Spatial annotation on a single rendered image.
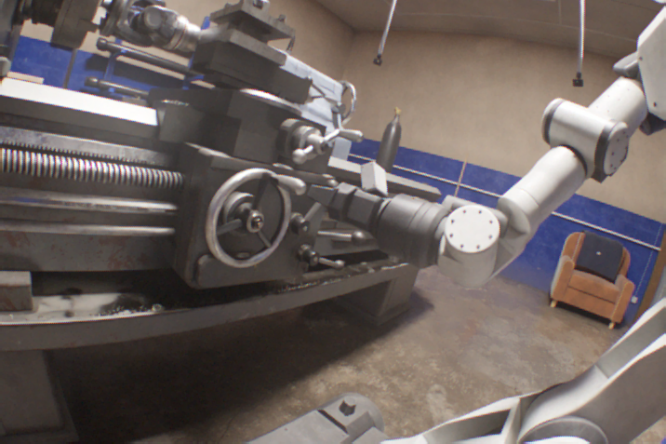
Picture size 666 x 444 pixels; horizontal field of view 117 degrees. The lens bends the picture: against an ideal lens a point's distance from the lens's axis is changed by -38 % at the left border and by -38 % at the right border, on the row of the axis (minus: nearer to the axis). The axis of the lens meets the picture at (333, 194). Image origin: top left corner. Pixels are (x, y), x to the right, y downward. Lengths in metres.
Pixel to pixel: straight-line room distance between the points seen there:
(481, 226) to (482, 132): 4.49
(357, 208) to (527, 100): 4.56
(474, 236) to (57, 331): 0.68
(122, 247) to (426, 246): 0.65
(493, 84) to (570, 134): 4.57
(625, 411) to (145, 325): 0.82
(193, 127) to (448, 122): 4.51
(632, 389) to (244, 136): 0.77
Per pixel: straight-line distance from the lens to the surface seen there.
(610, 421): 0.52
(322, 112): 1.24
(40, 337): 0.68
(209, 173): 0.64
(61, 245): 0.78
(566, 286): 3.89
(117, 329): 0.70
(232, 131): 0.67
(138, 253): 0.83
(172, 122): 0.73
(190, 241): 0.68
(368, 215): 0.44
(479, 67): 5.21
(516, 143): 4.75
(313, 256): 0.87
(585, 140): 0.50
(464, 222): 0.38
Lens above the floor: 0.84
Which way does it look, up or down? 6 degrees down
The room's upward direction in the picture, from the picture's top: 16 degrees clockwise
